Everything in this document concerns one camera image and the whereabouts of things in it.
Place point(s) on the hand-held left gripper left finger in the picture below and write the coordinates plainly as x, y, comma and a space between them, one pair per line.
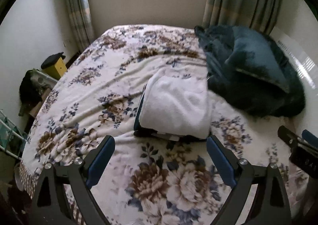
99, 162

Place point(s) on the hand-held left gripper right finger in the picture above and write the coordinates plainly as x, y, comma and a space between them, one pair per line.
219, 162

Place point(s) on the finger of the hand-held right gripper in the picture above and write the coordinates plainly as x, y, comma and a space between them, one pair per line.
288, 135
310, 138

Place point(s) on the white knit sweater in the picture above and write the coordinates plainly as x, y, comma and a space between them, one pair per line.
176, 105

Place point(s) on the black grey striped folded sweater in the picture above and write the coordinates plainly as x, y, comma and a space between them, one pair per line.
141, 133

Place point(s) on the dark teal plush blanket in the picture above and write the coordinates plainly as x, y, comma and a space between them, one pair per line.
248, 90

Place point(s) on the bed with floral bedsheet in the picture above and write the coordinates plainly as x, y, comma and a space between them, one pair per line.
99, 85

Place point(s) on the white bed headboard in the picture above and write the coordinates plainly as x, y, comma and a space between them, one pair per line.
298, 58

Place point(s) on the dark teal pillow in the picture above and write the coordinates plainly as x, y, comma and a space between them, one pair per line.
258, 58

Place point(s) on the cardboard box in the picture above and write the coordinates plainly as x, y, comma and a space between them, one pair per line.
38, 105

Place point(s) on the green and white rack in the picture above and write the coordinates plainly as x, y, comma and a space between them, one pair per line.
10, 135

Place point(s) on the dark bag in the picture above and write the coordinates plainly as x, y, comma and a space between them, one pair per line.
28, 88

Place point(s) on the yellow stool with black cushion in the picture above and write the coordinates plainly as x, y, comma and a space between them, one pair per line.
58, 67

